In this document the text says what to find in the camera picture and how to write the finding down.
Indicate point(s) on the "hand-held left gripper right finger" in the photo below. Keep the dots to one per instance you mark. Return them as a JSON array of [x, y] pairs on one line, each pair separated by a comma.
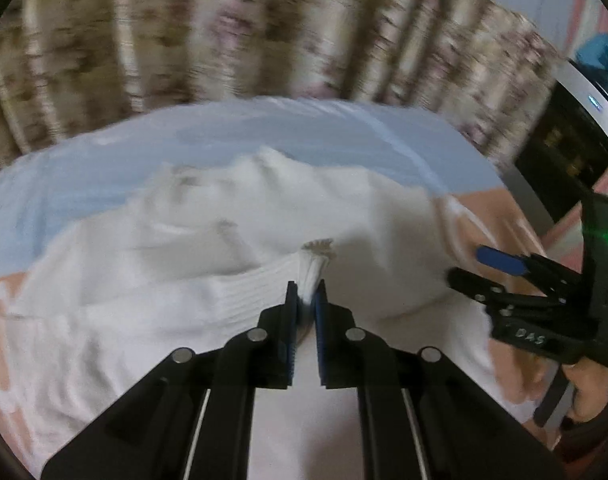
[[320, 310]]

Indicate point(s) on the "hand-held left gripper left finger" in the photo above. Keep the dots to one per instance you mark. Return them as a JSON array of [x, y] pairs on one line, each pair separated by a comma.
[[291, 310]]

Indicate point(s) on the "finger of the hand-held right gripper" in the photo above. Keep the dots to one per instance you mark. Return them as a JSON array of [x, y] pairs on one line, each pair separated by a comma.
[[466, 280], [498, 259]]

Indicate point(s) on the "white knit sweater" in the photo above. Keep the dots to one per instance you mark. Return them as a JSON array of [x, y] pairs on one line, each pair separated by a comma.
[[194, 260]]

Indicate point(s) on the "person's right hand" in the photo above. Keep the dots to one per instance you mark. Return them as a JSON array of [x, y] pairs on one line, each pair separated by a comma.
[[586, 390]]

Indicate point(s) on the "white framed black screen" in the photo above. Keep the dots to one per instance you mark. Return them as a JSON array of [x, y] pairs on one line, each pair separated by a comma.
[[568, 155]]

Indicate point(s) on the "blue cloth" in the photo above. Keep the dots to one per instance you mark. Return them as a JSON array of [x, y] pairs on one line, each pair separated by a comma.
[[601, 57]]

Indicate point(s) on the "orange and blue printed bedsheet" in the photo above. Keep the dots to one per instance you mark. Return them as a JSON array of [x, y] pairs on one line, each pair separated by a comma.
[[84, 170]]

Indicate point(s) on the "floral curtain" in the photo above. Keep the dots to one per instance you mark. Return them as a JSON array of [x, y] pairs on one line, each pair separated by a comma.
[[234, 35]]

